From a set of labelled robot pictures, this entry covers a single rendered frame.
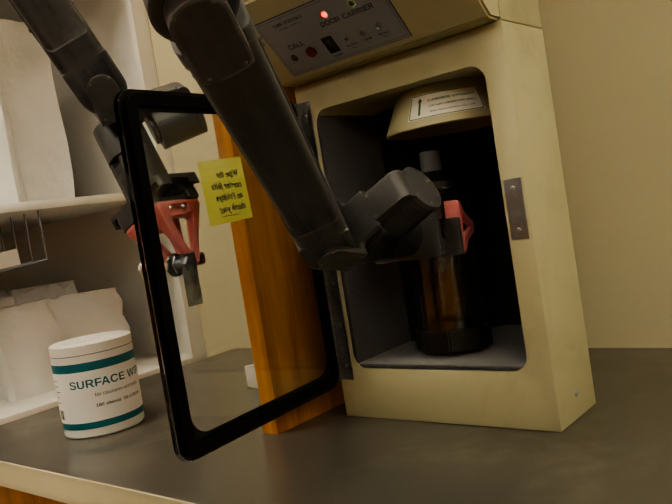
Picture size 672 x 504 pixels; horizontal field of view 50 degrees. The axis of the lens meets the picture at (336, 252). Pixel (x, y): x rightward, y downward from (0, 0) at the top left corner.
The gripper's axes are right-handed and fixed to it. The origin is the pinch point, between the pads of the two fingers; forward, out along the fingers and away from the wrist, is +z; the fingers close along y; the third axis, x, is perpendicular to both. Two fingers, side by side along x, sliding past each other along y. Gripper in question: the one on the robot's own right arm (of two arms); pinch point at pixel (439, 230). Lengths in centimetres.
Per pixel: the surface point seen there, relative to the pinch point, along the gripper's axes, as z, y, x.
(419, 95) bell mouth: -6.7, -3.6, -17.2
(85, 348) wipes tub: -23, 52, 11
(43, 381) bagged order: 2, 111, 21
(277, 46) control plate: -16.3, 10.5, -26.1
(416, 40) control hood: -12.4, -7.5, -22.2
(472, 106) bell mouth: -4.9, -9.7, -14.5
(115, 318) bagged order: 22, 110, 10
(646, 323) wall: 35.6, -15.3, 19.0
